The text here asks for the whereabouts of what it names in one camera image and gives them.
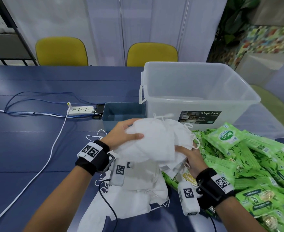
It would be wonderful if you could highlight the person's left hand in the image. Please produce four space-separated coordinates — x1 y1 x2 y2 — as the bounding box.
101 118 144 152

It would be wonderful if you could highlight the person's right hand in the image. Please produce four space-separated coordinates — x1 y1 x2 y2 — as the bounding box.
175 145 207 177

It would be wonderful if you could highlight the bundle of white masks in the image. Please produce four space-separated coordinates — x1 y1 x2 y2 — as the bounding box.
113 113 201 172

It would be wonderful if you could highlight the person's left forearm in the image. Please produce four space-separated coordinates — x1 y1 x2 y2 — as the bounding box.
24 164 98 232

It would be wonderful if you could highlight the person's right forearm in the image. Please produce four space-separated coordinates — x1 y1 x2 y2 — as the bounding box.
213 196 269 232

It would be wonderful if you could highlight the small blue plastic bin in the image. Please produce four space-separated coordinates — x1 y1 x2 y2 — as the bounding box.
101 102 147 132

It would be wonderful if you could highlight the black plug adapter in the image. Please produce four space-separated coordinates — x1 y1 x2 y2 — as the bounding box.
94 104 105 119

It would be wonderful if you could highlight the pile of white face masks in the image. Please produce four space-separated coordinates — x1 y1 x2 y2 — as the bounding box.
77 129 172 232

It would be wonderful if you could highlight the white power strip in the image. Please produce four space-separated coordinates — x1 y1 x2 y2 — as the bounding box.
67 105 95 116

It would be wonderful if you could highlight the clear plastic storage box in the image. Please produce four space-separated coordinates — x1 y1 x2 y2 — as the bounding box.
139 61 261 134

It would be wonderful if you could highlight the pile of green wipe packets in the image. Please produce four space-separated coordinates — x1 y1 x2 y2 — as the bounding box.
161 126 284 232

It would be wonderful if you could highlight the yellow chair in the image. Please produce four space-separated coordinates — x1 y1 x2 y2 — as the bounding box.
35 37 89 67
126 42 179 67

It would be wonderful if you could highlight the green chair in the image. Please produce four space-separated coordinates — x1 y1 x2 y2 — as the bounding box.
249 84 284 141

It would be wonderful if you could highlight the white curtain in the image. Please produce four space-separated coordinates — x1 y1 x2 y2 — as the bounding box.
1 0 229 67

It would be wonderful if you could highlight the green leafy plant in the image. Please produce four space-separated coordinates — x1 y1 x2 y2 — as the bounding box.
214 0 261 66

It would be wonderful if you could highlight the colourful mosaic panel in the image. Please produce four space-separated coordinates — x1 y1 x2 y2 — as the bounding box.
228 24 284 68

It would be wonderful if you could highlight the white wrist camera with marker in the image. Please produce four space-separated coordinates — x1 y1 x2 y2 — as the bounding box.
177 181 201 216
108 153 134 187

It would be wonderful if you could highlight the black wrist strap with marker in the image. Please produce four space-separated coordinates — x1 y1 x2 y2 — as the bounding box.
75 139 116 176
195 168 236 211

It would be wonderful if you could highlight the black camera cable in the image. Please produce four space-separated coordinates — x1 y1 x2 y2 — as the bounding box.
98 179 118 232
209 210 218 232

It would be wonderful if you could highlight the long white power cable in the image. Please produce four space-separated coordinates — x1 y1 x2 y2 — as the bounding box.
0 102 71 231

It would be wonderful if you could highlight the blue cable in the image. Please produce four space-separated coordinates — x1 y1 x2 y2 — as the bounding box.
4 91 102 118

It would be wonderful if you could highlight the black metal shelf frame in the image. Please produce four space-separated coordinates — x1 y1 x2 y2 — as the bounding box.
0 0 39 66

